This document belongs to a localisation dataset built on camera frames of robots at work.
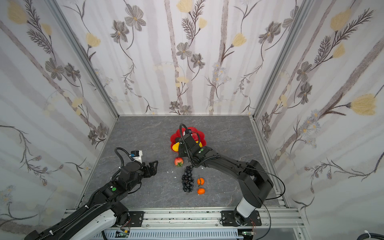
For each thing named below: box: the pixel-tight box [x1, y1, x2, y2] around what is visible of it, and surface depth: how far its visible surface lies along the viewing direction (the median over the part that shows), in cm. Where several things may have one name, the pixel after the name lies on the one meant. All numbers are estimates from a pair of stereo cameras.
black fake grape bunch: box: [181, 165, 194, 193], surface depth 85 cm
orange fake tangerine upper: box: [196, 177, 205, 186], surface depth 86 cm
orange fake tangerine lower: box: [197, 188, 206, 195], surface depth 83 cm
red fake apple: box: [174, 156, 184, 167], surface depth 92 cm
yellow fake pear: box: [172, 142, 180, 152], surface depth 97 cm
